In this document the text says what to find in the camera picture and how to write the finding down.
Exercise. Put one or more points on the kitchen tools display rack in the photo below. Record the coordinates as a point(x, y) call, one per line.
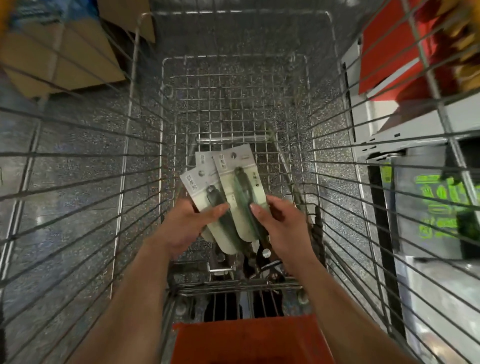
point(427, 124)

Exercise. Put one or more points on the person's left forearm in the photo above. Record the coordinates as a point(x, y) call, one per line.
point(124, 315)

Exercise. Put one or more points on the black headed green peeler packet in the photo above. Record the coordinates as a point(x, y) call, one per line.
point(196, 186)
point(236, 161)

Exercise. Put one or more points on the small open cardboard box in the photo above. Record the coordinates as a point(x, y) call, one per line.
point(127, 15)

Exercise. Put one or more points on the person's right forearm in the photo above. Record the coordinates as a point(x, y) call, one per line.
point(352, 315)

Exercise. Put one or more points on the person's right hand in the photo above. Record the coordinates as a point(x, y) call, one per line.
point(289, 232)

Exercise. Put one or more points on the grey carded item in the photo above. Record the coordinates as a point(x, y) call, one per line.
point(204, 159)

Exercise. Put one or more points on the orange cart seat flap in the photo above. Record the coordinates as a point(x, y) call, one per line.
point(251, 341)

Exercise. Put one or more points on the green black packets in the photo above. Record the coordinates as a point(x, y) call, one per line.
point(442, 206)

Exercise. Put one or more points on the large open cardboard box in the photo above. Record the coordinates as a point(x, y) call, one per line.
point(60, 60)

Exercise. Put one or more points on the red packets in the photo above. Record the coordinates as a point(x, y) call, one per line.
point(390, 45)

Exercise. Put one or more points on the person's left hand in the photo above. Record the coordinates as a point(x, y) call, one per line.
point(180, 229)

